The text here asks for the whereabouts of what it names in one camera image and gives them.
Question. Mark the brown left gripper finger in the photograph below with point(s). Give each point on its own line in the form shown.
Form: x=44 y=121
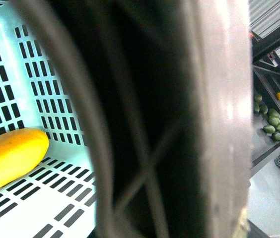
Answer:
x=163 y=92

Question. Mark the light blue plastic basket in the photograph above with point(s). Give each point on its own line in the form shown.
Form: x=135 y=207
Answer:
x=47 y=183

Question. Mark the yellow mango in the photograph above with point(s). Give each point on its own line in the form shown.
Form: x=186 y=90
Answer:
x=21 y=151

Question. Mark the green avocado pile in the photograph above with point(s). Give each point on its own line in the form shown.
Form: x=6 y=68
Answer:
x=272 y=117

